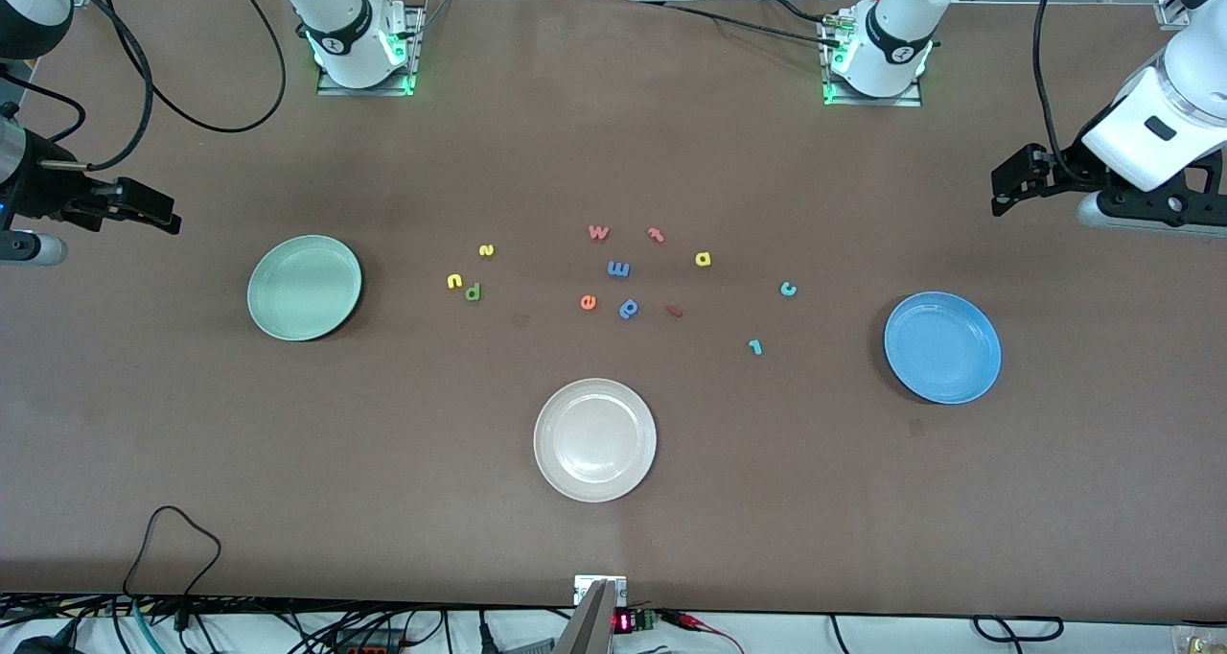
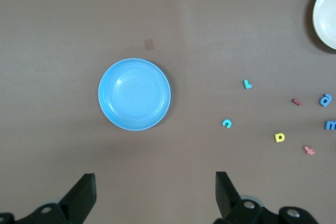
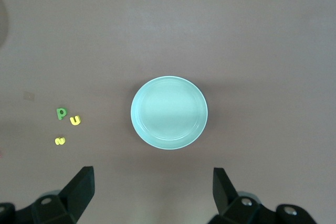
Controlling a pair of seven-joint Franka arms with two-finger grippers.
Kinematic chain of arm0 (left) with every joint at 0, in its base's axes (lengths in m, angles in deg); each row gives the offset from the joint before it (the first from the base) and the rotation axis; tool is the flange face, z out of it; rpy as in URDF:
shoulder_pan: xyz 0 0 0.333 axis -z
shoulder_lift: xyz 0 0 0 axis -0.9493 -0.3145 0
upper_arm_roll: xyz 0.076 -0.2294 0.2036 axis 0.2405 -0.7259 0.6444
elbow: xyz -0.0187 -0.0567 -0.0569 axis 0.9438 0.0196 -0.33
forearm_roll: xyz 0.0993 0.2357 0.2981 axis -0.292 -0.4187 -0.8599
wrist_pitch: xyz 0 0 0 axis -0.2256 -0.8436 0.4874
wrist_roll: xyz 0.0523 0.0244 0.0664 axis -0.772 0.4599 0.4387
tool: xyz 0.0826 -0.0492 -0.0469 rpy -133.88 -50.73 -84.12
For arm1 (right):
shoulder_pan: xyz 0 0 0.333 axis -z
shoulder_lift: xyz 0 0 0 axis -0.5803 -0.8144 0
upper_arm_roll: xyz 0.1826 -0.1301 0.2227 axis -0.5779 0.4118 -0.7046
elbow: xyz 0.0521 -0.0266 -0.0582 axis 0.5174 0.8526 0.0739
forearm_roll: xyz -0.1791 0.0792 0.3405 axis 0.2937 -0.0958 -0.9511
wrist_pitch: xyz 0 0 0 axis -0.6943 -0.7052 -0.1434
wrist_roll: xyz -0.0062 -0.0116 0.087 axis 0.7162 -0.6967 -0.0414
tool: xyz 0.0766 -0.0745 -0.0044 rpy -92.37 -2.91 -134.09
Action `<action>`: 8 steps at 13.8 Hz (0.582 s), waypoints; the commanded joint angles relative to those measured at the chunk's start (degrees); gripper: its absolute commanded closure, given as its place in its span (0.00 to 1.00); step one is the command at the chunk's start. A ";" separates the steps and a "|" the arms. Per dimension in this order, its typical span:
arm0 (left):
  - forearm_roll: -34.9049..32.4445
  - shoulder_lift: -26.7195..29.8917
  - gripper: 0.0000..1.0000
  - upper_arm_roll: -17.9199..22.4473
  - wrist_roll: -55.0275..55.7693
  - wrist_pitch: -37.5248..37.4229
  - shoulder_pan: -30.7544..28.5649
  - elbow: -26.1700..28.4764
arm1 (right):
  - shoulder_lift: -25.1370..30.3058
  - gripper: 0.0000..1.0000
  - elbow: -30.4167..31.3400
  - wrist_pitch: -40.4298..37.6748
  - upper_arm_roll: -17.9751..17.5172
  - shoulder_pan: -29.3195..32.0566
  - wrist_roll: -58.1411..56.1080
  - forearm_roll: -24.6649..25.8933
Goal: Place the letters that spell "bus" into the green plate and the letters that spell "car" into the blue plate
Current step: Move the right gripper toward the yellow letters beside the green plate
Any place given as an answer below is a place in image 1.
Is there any blue plate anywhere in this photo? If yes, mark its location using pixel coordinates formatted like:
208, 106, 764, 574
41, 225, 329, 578
883, 292, 1003, 406

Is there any black looped cable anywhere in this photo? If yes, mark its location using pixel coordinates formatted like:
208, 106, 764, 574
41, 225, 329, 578
123, 505, 223, 631

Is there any black flat cable loop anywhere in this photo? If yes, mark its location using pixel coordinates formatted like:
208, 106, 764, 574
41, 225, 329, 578
972, 616, 1065, 642

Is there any green plate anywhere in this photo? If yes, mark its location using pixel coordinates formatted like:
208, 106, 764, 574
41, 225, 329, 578
247, 235, 363, 342

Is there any black cable across table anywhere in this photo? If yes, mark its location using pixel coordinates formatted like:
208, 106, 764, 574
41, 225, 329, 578
623, 0, 849, 51

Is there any red clip lead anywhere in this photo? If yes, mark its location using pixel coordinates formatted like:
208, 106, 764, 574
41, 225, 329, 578
661, 611, 745, 654

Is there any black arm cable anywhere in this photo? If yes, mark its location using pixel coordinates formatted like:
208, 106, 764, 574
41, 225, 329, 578
1032, 0, 1090, 187
0, 0, 288, 172

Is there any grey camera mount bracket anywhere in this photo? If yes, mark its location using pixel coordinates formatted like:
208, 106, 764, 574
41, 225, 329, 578
551, 575, 630, 654

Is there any beige plate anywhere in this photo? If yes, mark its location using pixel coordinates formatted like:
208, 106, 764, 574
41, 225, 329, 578
533, 378, 659, 503

